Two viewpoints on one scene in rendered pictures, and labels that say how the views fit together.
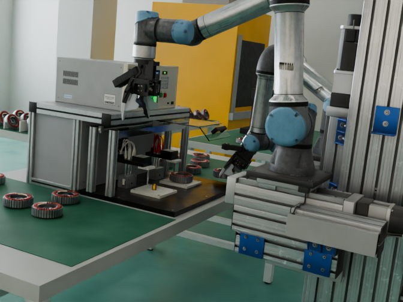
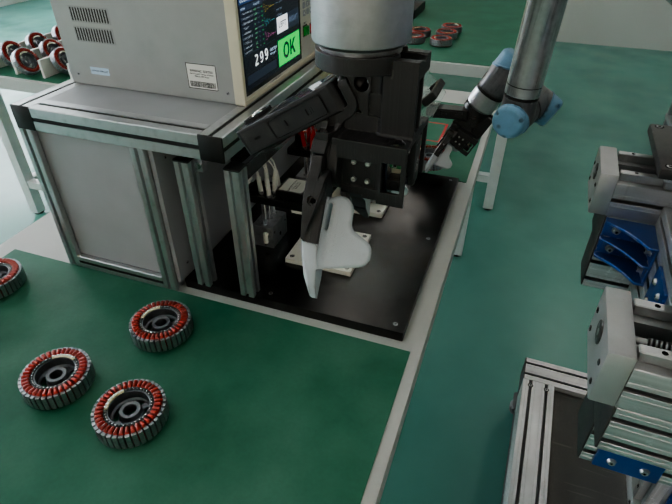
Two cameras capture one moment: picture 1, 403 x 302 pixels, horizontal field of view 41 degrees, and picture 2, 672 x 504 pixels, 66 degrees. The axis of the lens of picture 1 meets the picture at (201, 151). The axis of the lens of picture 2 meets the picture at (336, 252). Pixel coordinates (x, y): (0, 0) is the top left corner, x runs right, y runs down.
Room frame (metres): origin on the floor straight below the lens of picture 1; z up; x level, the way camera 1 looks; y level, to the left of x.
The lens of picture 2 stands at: (1.39, 0.28, 1.46)
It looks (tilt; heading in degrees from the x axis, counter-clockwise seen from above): 36 degrees down; 354
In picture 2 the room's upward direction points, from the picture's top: straight up
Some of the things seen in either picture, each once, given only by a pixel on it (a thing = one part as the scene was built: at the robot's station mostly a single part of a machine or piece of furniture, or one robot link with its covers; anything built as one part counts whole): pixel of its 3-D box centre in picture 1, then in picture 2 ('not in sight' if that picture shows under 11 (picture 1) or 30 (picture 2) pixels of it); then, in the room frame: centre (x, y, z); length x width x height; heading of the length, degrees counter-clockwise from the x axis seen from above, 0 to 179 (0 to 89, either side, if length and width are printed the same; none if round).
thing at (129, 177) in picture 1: (127, 180); (270, 227); (2.40, 0.32, 0.80); 0.08 x 0.05 x 0.06; 154
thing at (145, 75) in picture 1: (144, 78); (367, 122); (1.79, 0.21, 1.29); 0.09 x 0.08 x 0.12; 62
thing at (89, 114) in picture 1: (116, 109); (213, 74); (2.58, 0.43, 1.09); 0.68 x 0.44 x 0.05; 154
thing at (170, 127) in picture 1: (153, 129); (305, 115); (2.49, 0.23, 1.03); 0.62 x 0.01 x 0.03; 154
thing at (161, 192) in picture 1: (154, 190); (329, 247); (2.33, 0.19, 0.78); 0.15 x 0.15 x 0.01; 64
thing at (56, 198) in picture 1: (65, 196); (161, 325); (2.13, 0.53, 0.77); 0.11 x 0.11 x 0.04
